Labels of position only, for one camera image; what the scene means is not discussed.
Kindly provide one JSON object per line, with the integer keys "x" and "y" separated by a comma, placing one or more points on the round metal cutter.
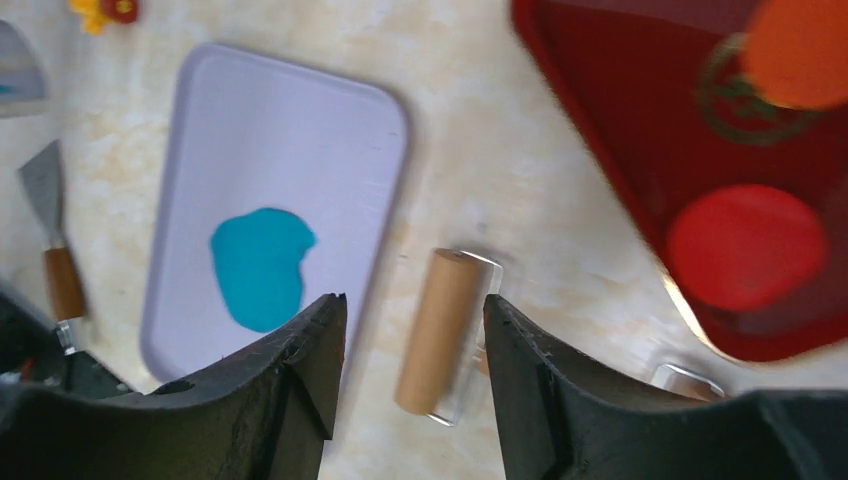
{"x": 24, "y": 89}

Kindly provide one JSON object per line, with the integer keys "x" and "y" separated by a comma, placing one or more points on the wooden rolling pin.
{"x": 446, "y": 355}

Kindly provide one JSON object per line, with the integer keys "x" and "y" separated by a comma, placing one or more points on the lavender plastic tray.
{"x": 248, "y": 132}

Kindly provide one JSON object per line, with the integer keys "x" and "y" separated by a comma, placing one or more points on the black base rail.
{"x": 31, "y": 352}

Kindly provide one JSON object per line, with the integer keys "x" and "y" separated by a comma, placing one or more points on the red plate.
{"x": 657, "y": 92}

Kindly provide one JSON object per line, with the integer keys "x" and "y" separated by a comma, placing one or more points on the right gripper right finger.
{"x": 763, "y": 434}

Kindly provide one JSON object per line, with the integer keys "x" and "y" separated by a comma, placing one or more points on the orange dough disc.
{"x": 795, "y": 53}

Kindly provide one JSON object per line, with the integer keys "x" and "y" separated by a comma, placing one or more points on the orange toy car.
{"x": 94, "y": 15}

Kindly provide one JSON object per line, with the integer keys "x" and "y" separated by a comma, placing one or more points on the metal scraper wooden handle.
{"x": 42, "y": 180}

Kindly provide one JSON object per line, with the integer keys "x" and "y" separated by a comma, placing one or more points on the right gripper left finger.
{"x": 263, "y": 412}

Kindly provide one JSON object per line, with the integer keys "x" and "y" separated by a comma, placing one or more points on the red dough disc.
{"x": 743, "y": 247}

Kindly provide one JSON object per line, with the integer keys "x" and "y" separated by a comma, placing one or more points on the blue dough piece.
{"x": 257, "y": 261}

